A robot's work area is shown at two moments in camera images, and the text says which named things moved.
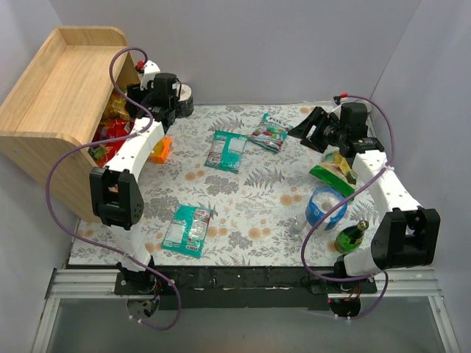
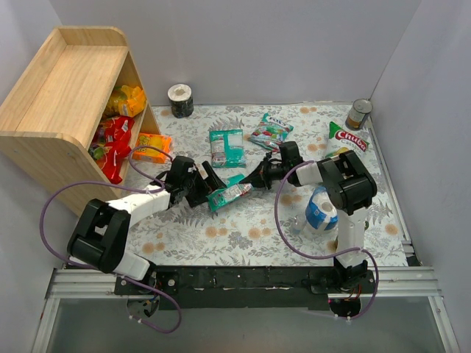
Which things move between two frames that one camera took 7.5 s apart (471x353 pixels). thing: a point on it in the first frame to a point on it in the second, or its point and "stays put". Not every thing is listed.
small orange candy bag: (162, 150) stays put
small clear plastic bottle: (298, 224) stays put
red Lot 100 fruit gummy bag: (113, 128) stays put
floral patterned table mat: (238, 192) stays put
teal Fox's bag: (187, 230) to (234, 189)
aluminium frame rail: (67, 283) stays put
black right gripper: (318, 126) to (263, 173)
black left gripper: (133, 93) to (201, 185)
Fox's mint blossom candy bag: (270, 133) stays put
